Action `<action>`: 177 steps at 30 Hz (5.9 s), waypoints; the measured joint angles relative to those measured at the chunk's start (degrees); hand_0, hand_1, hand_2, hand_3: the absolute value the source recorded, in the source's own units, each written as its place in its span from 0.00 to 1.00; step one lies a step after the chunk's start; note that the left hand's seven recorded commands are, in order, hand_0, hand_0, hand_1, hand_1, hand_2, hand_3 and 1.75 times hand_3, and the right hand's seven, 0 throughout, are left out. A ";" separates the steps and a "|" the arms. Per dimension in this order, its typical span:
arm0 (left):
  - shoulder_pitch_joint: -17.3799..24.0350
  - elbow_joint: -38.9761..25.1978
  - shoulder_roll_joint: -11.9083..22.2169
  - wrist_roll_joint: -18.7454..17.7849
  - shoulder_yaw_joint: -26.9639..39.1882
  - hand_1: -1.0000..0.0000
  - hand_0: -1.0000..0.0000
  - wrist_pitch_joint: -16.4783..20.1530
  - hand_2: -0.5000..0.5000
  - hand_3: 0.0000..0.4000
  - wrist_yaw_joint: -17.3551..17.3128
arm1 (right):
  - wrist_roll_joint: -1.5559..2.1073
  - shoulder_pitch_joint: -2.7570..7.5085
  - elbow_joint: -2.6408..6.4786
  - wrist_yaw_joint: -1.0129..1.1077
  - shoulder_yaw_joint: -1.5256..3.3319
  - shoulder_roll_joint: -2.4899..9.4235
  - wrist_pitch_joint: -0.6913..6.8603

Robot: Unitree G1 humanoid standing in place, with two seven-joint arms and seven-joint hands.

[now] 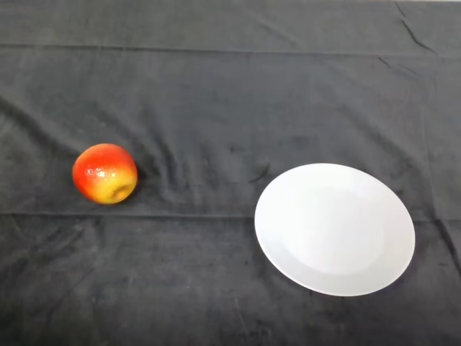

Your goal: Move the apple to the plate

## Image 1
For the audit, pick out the red yellow apple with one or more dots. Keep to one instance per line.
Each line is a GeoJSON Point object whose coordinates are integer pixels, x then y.
{"type": "Point", "coordinates": [102, 169]}

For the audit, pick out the black cloth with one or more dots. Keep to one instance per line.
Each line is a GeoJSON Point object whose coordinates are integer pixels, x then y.
{"type": "Point", "coordinates": [201, 108]}

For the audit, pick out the white round plate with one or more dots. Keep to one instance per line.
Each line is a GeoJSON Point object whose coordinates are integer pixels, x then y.
{"type": "Point", "coordinates": [335, 230]}

